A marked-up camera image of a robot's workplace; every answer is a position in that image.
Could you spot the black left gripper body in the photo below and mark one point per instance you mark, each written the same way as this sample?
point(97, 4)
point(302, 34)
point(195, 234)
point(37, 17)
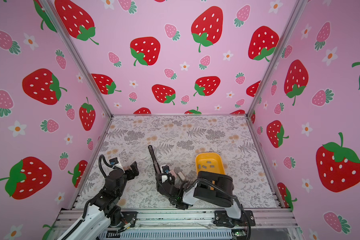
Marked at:
point(129, 175)

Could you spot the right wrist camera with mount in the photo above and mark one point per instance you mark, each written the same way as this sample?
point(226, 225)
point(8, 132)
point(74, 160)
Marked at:
point(167, 176)

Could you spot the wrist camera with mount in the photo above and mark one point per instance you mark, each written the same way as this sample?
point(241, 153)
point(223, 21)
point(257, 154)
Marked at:
point(167, 176)
point(115, 164)

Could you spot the aluminium corner post left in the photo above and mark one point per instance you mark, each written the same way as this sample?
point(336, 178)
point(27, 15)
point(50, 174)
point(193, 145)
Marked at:
point(67, 40)

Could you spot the aluminium corner post right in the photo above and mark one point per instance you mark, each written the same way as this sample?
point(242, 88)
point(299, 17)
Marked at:
point(288, 30)

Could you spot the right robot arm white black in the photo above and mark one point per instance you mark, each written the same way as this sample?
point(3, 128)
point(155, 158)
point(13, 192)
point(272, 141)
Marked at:
point(216, 189)

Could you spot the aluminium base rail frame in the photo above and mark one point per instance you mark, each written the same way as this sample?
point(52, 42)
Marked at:
point(198, 224)

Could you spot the yellow plastic tray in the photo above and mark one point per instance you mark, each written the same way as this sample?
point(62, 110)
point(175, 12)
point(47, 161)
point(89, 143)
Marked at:
point(207, 173)

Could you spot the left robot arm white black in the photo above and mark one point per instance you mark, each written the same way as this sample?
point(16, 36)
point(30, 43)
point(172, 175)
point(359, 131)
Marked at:
point(102, 211)

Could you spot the aluminium corner post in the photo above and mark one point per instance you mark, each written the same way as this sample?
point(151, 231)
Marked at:
point(67, 40)
point(288, 30)

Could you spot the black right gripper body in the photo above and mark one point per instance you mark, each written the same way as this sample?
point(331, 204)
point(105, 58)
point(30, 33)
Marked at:
point(160, 184)

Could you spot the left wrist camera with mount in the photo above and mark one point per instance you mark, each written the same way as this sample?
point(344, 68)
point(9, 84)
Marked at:
point(115, 164)

